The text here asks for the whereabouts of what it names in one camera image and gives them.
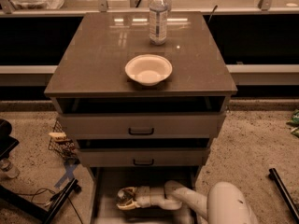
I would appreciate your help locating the wire mesh basket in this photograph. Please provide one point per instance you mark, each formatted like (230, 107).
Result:
(66, 149)

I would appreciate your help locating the labelled water bottle on counter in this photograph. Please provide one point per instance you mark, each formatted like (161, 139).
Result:
(158, 11)

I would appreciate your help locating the snack packet in basket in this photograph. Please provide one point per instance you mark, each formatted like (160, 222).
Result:
(58, 137)

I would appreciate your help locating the open bottom drawer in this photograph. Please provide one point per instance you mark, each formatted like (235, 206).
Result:
(108, 181)

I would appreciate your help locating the grey drawer cabinet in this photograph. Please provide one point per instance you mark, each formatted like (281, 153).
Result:
(91, 78)

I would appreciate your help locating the upper grey drawer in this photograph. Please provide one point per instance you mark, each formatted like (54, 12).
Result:
(142, 126)

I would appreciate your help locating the white paper bowl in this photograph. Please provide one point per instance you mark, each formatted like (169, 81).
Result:
(148, 69)

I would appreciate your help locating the water bottle on floor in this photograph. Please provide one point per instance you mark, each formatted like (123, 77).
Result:
(9, 169)

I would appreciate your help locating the grey drawer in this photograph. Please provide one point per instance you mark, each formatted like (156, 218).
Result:
(142, 126)
(129, 157)

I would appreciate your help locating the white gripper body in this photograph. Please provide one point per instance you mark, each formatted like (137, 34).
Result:
(143, 197)

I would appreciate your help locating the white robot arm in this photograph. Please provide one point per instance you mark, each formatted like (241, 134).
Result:
(224, 204)

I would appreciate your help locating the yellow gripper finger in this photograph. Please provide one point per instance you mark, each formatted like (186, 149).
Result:
(128, 190)
(128, 206)

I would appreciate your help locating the clear water bottle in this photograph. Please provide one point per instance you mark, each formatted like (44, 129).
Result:
(125, 198)

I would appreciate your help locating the black bar on floor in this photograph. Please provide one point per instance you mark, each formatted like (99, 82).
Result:
(293, 207)

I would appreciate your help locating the black stand base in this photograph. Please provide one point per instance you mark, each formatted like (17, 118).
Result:
(52, 206)

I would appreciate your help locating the green snack bag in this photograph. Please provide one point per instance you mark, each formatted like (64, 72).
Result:
(294, 122)

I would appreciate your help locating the middle grey drawer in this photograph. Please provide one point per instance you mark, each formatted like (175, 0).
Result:
(129, 157)

